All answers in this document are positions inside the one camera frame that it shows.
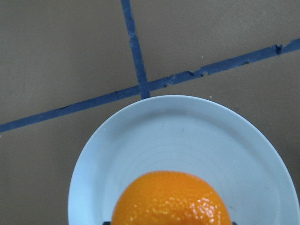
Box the orange mandarin fruit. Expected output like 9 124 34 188
111 171 233 225

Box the light blue plate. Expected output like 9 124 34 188
68 95 300 225

